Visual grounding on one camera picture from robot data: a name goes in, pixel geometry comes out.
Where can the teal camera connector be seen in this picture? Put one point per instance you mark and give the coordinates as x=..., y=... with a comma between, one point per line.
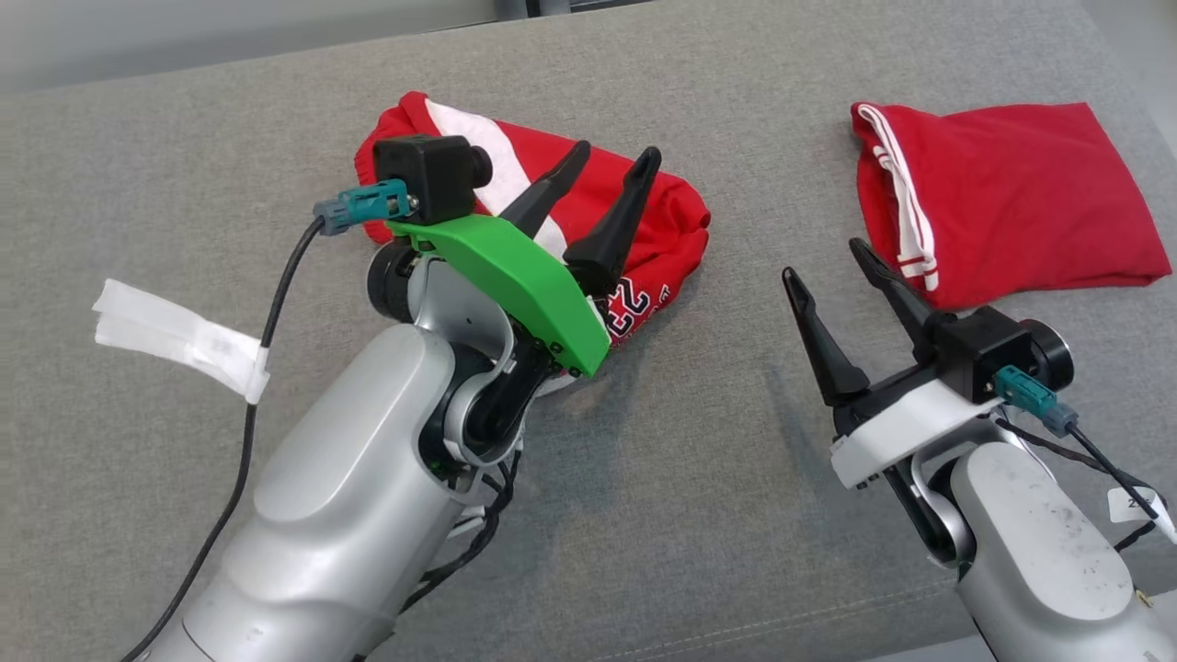
x=368, y=204
x=1025, y=391

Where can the red Bulls print garment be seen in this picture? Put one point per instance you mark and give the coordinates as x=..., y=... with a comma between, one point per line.
x=662, y=221

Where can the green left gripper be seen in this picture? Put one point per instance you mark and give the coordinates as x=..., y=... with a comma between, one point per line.
x=515, y=276

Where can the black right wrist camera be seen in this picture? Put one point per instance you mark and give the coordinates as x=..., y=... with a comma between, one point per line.
x=988, y=354

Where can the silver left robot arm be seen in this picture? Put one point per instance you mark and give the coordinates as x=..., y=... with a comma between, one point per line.
x=349, y=515

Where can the teal right camera connector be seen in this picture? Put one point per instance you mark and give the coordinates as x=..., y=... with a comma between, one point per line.
x=1025, y=391

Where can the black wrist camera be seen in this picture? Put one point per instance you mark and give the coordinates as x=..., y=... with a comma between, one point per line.
x=428, y=175
x=988, y=354

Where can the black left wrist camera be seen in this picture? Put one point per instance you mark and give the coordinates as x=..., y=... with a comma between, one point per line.
x=428, y=175

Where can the teal left camera connector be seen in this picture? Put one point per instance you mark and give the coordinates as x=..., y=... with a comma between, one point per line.
x=368, y=204

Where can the red jersey white sleeves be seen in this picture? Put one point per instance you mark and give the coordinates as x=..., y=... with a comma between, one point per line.
x=1011, y=202

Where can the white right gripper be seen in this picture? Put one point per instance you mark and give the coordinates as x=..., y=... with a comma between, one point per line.
x=892, y=437

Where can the white tape flag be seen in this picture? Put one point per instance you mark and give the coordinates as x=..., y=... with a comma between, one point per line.
x=175, y=331

